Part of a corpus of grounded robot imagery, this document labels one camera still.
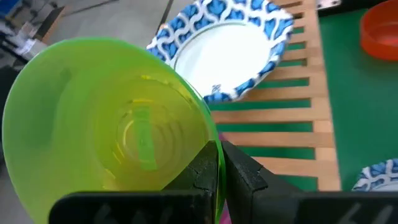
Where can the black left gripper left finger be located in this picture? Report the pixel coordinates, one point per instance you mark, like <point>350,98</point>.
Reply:
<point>140,208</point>

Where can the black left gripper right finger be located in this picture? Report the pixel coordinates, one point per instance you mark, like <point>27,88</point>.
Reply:
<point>280,208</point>

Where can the green translucent plastic bowl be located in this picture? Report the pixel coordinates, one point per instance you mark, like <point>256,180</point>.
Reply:
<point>77,124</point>

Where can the blue patterned white paper bowl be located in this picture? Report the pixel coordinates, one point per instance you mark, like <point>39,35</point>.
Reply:
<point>224,53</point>
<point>379,174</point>

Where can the orange plastic bowl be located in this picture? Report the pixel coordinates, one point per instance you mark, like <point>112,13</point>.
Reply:
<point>382,37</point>

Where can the wooden slatted shelf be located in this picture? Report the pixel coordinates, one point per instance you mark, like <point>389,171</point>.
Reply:
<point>273,115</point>

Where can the brown wooden board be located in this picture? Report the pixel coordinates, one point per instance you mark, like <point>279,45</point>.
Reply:
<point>54,23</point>

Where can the blue box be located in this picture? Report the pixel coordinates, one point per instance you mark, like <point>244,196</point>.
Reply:
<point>9,6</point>

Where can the silver metal bracket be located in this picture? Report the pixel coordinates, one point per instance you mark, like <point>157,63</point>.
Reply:
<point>328,3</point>

